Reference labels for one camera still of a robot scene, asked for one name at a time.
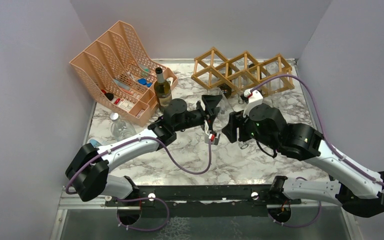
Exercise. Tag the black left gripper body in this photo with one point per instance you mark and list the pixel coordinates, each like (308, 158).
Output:
(208, 117)

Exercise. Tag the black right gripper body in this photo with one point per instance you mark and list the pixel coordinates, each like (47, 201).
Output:
(245, 131)

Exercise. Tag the small clear glass bottle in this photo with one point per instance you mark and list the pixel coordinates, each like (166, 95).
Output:
(222, 117)

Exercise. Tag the dark labelled wine bottle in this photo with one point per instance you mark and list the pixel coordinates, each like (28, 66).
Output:
(226, 89)

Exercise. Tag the tall clear glass bottle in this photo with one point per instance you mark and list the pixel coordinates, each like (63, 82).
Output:
(241, 81)

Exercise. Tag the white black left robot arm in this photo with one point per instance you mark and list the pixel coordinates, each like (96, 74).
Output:
(88, 173)

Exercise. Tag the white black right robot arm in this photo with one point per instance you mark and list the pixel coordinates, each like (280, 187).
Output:
(358, 190)

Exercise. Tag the wooden lattice wine rack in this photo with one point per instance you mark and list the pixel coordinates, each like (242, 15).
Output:
(206, 71)

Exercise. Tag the green wine bottle gold label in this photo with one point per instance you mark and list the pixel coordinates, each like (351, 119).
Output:
(162, 90)

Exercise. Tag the clear bottle blue content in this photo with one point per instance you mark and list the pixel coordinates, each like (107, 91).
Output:
(96, 142)

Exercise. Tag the blue item in organizer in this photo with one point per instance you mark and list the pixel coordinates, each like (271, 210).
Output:
(144, 82)

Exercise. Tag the round clear flask silver cap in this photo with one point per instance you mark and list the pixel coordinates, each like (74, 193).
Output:
(120, 128)

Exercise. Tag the red white box in organizer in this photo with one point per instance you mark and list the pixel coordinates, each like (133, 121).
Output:
(124, 104)

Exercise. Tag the peach plastic file organizer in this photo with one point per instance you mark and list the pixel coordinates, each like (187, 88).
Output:
(110, 67)

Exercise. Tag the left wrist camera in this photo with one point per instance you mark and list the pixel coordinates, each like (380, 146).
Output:
(211, 137)

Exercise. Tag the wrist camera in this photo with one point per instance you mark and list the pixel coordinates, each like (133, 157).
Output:
(211, 137)
(254, 98)

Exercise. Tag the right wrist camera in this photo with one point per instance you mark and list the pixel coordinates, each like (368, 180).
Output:
(254, 98)

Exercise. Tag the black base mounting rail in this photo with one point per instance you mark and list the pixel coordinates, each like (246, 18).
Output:
(195, 201)

